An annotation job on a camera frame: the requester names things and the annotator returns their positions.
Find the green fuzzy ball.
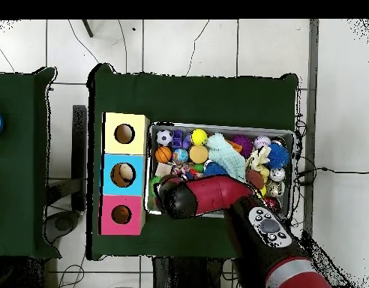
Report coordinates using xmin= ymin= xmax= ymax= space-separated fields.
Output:
xmin=148 ymin=175 xmax=162 ymax=199

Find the blue fuzzy ball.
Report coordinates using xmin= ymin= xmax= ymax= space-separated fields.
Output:
xmin=202 ymin=161 xmax=229 ymax=177
xmin=266 ymin=142 xmax=290 ymax=170

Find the mint green knitted cloth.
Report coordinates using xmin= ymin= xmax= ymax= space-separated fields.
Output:
xmin=205 ymin=132 xmax=248 ymax=182

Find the wooden box with three holes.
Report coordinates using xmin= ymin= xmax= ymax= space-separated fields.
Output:
xmin=97 ymin=112 xmax=151 ymax=236

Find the shallow clear mesh bin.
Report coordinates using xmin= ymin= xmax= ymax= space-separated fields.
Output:
xmin=143 ymin=121 xmax=296 ymax=222

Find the multicoloured knotted fabric toy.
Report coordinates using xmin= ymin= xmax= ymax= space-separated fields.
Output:
xmin=170 ymin=163 xmax=192 ymax=179

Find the small orange basketball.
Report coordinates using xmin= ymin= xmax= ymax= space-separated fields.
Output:
xmin=154 ymin=145 xmax=173 ymax=164

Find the black and white soccer ball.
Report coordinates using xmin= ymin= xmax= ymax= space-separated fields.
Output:
xmin=156 ymin=129 xmax=174 ymax=147

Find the yellow ball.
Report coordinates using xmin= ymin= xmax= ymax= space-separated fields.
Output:
xmin=190 ymin=128 xmax=209 ymax=146

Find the dark green table cloth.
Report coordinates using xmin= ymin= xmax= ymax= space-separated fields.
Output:
xmin=86 ymin=62 xmax=299 ymax=261
xmin=0 ymin=66 xmax=62 ymax=260

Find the brown toy football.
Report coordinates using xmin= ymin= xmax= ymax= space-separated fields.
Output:
xmin=244 ymin=169 xmax=265 ymax=190

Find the purple spiky ball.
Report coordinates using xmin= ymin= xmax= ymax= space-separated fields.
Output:
xmin=231 ymin=133 xmax=254 ymax=158

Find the black upright panel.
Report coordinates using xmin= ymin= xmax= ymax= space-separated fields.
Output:
xmin=71 ymin=104 xmax=88 ymax=212

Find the white baseball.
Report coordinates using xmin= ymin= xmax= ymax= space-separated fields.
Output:
xmin=253 ymin=135 xmax=272 ymax=149

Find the grey rounded base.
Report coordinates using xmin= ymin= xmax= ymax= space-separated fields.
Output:
xmin=44 ymin=209 xmax=82 ymax=244

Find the black stand with legs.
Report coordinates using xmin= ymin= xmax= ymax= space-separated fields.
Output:
xmin=81 ymin=19 xmax=95 ymax=39

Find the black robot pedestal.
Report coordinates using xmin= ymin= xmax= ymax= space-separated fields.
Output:
xmin=151 ymin=256 xmax=242 ymax=288

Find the thin black floor cable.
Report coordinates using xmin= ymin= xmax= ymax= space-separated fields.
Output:
xmin=185 ymin=19 xmax=211 ymax=77

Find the black power cable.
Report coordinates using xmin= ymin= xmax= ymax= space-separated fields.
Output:
xmin=296 ymin=166 xmax=369 ymax=186

